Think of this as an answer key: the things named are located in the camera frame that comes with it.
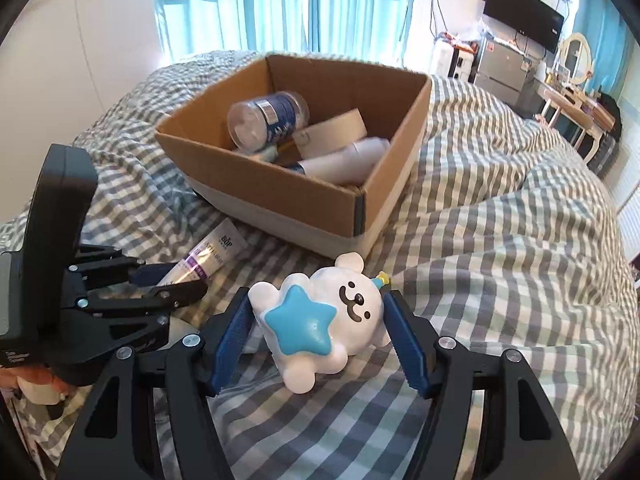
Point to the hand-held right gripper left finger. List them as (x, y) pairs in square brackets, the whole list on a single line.
[(232, 340)]

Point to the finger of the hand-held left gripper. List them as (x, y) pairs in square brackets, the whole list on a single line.
[(165, 296), (145, 272)]

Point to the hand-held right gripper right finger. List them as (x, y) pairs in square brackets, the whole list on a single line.
[(406, 345)]

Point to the white cream tube purple label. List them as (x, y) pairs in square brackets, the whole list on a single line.
[(210, 255)]

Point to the white bear toy blue star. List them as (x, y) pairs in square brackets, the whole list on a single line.
[(310, 325)]

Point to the brown cardboard box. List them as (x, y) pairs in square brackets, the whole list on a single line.
[(280, 195)]

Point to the white plastic bottle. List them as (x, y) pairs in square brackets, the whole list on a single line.
[(350, 160)]

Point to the clear jar with blue label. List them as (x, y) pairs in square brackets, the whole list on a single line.
[(265, 117)]

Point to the white cardboard sleeve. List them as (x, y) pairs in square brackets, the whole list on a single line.
[(332, 132)]

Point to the person's left hand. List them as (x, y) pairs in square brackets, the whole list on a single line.
[(42, 392)]

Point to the white louvred wardrobe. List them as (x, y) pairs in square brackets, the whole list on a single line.
[(631, 220)]

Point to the wide teal curtain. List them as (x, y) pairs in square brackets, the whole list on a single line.
[(230, 5)]

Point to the dark suitcase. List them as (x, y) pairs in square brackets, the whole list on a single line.
[(607, 152)]

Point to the white suitcase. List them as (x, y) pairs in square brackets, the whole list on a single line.
[(447, 60)]

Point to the silver small fridge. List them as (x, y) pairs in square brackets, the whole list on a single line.
[(500, 72)]

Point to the white vanity table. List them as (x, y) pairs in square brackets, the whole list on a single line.
[(570, 105)]

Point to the black bag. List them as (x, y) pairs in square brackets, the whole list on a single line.
[(610, 115)]

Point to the clear plastic bag on fridge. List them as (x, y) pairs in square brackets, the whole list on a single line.
[(477, 30)]

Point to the white oval mirror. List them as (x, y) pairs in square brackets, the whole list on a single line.
[(575, 57)]

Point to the narrow teal window curtain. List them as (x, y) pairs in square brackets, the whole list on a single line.
[(360, 5)]

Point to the teal curtain beside wardrobe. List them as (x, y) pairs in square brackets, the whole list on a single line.
[(600, 35)]

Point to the black wall television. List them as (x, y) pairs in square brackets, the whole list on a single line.
[(522, 12)]

